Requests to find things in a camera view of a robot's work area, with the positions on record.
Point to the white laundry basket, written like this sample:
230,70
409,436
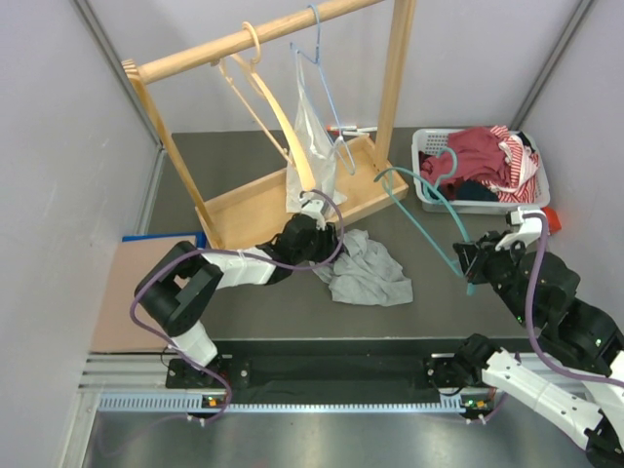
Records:
430,141

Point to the red plastic block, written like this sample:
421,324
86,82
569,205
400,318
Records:
554,222

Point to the wooden hanger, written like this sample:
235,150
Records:
293,154

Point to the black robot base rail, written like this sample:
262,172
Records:
347,370

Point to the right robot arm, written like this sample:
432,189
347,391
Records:
570,337

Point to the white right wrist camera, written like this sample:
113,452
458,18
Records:
526,225

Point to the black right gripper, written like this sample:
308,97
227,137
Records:
472,256

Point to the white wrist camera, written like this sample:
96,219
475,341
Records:
314,209
526,225

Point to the grey tank top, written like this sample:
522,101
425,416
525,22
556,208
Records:
366,274

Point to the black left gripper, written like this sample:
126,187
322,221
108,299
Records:
329,243

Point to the white tank top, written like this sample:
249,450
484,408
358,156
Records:
319,151

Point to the red white striped garment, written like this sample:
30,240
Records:
522,163

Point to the teal plastic hanger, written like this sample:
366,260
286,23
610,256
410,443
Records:
400,163

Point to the pink red garment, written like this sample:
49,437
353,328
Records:
475,155

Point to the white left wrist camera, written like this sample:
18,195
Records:
314,209

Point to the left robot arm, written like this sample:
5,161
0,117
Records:
171,299

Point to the red capped marker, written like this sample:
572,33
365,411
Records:
351,131

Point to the light blue wire hanger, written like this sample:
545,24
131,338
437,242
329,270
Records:
326,112

